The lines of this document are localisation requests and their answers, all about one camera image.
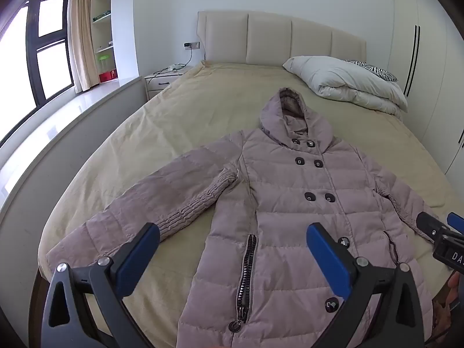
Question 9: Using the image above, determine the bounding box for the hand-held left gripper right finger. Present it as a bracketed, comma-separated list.
[305, 222, 425, 348]

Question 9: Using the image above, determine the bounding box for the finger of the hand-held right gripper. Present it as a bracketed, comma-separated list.
[416, 211, 452, 243]
[447, 212, 464, 233]

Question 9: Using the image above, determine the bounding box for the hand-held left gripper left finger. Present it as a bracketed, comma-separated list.
[41, 222, 162, 348]

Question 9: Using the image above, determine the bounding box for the mauve hooded puffer coat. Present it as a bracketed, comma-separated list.
[45, 87, 441, 348]

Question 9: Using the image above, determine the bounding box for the person's right hand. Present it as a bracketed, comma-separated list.
[447, 273, 464, 310]

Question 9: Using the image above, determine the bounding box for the white wardrobe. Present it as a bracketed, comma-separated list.
[388, 0, 464, 207]

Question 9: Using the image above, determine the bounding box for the zebra print pillow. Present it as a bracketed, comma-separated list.
[342, 59, 398, 82]

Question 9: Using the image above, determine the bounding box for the bed with beige sheet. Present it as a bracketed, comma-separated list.
[31, 60, 459, 348]

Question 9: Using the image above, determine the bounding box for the white window ledge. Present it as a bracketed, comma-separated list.
[0, 75, 147, 298]

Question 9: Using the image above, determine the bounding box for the white folded duvet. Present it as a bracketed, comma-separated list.
[282, 56, 409, 115]

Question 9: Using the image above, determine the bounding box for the white nightstand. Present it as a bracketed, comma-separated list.
[144, 64, 193, 100]

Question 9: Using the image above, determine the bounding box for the beige curtain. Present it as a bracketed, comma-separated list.
[68, 0, 100, 93]

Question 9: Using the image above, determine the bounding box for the cream padded headboard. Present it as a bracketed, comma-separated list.
[197, 10, 367, 68]

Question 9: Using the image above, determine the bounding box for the black framed window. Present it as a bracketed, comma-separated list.
[0, 0, 75, 146]

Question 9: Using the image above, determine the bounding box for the black charging cable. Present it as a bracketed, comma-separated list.
[152, 48, 193, 77]

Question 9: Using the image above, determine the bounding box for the white wall shelf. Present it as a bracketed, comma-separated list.
[90, 0, 118, 84]

